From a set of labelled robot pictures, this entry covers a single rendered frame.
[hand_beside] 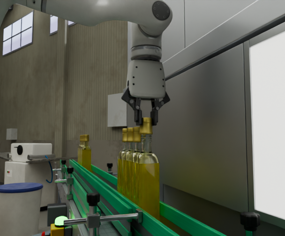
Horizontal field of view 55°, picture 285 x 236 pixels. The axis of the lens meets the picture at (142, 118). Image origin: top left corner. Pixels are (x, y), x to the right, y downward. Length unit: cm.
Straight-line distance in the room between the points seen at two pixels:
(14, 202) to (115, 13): 329
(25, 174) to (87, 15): 468
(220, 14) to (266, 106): 30
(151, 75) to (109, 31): 493
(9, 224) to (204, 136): 336
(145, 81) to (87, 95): 509
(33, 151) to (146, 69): 464
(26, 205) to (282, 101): 351
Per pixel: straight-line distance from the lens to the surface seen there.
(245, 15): 63
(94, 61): 576
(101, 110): 539
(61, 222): 104
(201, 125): 70
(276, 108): 52
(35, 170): 534
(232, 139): 60
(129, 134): 82
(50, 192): 556
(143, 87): 71
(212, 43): 71
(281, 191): 52
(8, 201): 379
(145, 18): 67
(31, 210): 384
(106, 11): 69
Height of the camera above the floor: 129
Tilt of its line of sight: 5 degrees up
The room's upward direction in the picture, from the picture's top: straight up
